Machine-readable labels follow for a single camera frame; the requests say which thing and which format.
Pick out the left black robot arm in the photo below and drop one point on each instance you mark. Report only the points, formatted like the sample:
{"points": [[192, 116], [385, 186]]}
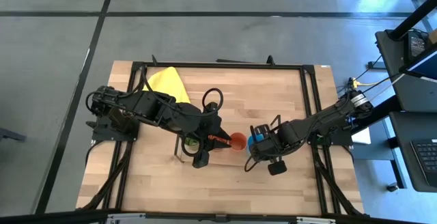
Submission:
{"points": [[153, 109]]}

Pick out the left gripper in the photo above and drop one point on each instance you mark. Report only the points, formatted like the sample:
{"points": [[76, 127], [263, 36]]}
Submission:
{"points": [[211, 132]]}

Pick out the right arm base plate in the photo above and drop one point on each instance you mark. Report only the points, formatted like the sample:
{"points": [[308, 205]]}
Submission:
{"points": [[341, 139]]}

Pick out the light blue mug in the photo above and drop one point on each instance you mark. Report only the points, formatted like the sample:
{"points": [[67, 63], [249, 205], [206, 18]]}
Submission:
{"points": [[258, 137]]}

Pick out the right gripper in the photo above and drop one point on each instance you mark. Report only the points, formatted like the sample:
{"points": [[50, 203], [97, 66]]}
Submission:
{"points": [[273, 143]]}

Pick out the black side desk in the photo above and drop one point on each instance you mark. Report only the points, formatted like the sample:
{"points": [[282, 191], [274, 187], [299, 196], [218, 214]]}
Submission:
{"points": [[409, 94]]}

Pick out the black power adapter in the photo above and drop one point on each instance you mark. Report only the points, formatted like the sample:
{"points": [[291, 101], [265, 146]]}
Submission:
{"points": [[417, 44]]}

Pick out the yellow cloth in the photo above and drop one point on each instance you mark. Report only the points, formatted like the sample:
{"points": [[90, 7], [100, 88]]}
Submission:
{"points": [[167, 82]]}

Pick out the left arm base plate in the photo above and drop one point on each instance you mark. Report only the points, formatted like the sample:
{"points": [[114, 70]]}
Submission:
{"points": [[112, 134]]}

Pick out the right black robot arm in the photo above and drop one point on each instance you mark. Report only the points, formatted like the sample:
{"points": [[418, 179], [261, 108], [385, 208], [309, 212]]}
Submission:
{"points": [[321, 121]]}

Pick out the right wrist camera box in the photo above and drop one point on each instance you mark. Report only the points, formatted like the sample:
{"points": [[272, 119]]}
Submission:
{"points": [[277, 168]]}

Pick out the black keyboard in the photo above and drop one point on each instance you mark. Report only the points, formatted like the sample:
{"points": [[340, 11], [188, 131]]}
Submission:
{"points": [[426, 160]]}

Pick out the black metal rig frame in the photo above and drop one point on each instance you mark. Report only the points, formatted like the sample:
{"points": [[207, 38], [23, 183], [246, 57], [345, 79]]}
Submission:
{"points": [[222, 65]]}

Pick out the green faceted plastic tumbler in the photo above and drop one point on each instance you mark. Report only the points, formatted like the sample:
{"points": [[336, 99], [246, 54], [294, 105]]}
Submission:
{"points": [[191, 142]]}

